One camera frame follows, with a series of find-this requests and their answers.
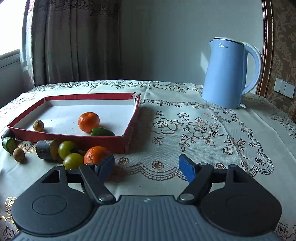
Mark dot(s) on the window with grey frame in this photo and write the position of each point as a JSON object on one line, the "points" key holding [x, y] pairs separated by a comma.
{"points": [[12, 14]]}

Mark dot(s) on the green cucumber wedge piece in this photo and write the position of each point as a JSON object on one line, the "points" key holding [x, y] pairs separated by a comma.
{"points": [[101, 132]]}

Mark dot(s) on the light blue electric kettle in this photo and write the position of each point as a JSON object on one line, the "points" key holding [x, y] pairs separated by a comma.
{"points": [[225, 80]]}

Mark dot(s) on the brown longan fruit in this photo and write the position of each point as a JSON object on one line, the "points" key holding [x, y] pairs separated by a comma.
{"points": [[38, 126], [19, 155]]}

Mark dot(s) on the green cucumber chunk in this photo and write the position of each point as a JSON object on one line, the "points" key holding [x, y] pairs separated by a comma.
{"points": [[9, 144]]}

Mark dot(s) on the white embroidered tablecloth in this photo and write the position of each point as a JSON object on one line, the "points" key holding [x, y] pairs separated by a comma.
{"points": [[173, 119]]}

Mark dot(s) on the white wall switch panel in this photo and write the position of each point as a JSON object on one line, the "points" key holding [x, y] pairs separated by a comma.
{"points": [[284, 88]]}

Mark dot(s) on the brown patterned curtain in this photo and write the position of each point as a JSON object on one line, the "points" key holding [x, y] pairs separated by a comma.
{"points": [[66, 41]]}

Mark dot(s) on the orange mandarin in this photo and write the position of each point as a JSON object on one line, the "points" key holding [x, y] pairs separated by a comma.
{"points": [[87, 121], [95, 155]]}

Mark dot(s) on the brown wooden door frame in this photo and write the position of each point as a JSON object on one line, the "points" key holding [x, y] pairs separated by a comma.
{"points": [[267, 49]]}

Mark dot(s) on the green tomato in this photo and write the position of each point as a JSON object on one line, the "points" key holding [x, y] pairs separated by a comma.
{"points": [[73, 161], [65, 148]]}

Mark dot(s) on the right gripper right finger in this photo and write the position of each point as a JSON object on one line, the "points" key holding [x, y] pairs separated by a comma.
{"points": [[198, 176]]}

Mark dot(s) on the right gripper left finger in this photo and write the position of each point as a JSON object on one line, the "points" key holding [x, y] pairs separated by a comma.
{"points": [[94, 176]]}

